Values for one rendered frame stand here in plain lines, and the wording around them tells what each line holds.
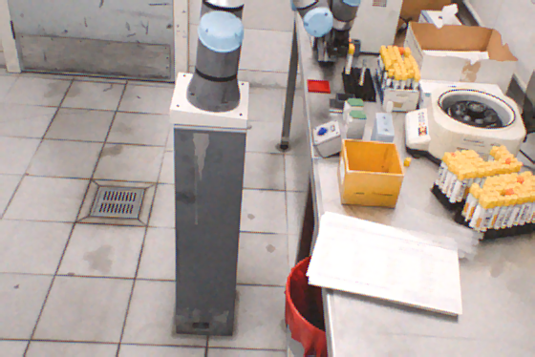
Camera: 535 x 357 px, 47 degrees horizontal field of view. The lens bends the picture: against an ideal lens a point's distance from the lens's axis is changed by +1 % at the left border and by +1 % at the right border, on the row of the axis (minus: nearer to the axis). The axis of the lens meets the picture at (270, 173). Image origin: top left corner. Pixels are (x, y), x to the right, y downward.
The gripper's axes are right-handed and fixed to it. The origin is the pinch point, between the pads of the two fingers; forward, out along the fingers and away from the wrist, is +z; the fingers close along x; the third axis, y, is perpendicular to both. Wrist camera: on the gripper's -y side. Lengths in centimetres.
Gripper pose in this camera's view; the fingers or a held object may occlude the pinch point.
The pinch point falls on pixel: (330, 53)
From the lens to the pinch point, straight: 203.3
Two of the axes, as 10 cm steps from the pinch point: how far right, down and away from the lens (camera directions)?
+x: 10.0, 0.6, 0.6
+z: -0.8, 3.9, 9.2
